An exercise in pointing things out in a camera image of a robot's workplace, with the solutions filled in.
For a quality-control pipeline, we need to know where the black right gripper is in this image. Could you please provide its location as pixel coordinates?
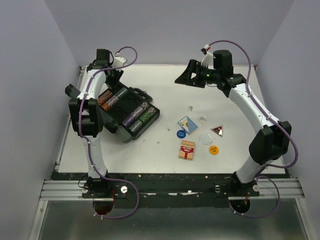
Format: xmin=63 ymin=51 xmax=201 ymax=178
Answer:
xmin=175 ymin=59 xmax=221 ymax=89

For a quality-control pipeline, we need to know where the blue green poker chip stack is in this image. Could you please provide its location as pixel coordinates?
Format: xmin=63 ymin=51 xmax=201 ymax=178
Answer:
xmin=115 ymin=87 xmax=128 ymax=99

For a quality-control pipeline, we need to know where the brown white poker chip stack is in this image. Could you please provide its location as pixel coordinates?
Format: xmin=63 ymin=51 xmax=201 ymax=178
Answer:
xmin=101 ymin=95 xmax=119 ymax=111

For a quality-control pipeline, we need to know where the black poker chip case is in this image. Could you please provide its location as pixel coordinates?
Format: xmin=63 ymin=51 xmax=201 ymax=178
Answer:
xmin=81 ymin=82 xmax=160 ymax=143

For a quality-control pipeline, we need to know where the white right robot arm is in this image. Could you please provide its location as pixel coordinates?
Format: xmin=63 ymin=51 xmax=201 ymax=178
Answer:
xmin=174 ymin=50 xmax=292 ymax=196

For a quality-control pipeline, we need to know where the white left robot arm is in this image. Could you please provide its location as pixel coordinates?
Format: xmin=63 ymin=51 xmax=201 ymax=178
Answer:
xmin=65 ymin=49 xmax=123 ymax=198

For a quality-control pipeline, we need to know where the purple chip row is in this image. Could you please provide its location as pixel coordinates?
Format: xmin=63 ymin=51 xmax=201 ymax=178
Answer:
xmin=122 ymin=101 xmax=149 ymax=127

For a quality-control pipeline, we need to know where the blue playing card deck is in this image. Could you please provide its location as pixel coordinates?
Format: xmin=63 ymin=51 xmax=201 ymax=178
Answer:
xmin=177 ymin=116 xmax=198 ymax=135

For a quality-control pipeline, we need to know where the green blue chip row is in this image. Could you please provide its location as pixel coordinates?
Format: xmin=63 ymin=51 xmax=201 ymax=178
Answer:
xmin=129 ymin=107 xmax=156 ymax=133

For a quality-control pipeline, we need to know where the blue small blind button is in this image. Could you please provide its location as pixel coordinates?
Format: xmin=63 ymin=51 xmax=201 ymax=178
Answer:
xmin=176 ymin=129 xmax=187 ymax=139

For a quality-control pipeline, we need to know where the red triangular plaque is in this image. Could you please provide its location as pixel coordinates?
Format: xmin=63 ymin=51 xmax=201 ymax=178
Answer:
xmin=210 ymin=124 xmax=223 ymax=137

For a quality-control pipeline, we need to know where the clear round dealer button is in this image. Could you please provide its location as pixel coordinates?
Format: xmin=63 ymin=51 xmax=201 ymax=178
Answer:
xmin=199 ymin=133 xmax=212 ymax=145

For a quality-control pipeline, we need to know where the red playing card deck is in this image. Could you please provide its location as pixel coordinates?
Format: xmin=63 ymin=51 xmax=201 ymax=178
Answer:
xmin=179 ymin=140 xmax=195 ymax=160

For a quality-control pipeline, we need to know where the orange big blind button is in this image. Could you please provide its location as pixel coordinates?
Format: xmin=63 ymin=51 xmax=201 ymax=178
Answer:
xmin=209 ymin=145 xmax=220 ymax=155

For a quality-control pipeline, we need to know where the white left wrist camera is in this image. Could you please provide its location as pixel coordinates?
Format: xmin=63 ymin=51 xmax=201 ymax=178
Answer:
xmin=113 ymin=55 xmax=128 ymax=68

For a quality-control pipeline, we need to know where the black mounting rail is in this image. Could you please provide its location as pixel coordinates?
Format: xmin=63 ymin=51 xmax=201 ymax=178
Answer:
xmin=46 ymin=172 xmax=260 ymax=209

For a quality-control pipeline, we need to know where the aluminium frame rail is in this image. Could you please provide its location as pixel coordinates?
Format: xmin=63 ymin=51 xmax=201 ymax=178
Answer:
xmin=257 ymin=178 xmax=305 ymax=199

